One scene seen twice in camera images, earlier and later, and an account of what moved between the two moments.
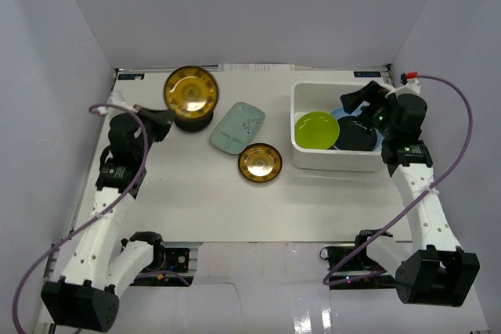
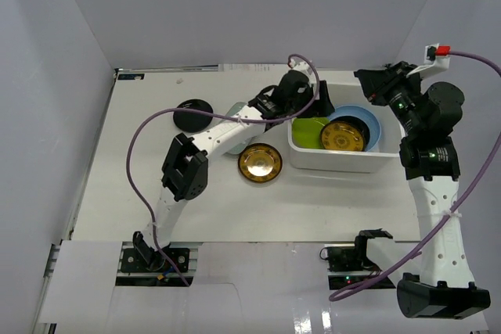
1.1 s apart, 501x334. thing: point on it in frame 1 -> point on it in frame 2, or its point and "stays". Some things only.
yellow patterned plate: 191,91 -> 342,136
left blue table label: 131,77 stays
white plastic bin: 308,97 stays
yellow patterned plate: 260,163 stays
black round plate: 192,124 stays
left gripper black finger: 155,119 -> 323,106
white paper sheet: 256,67 stays
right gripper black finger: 369,93 -> 373,81
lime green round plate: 316,130 stays
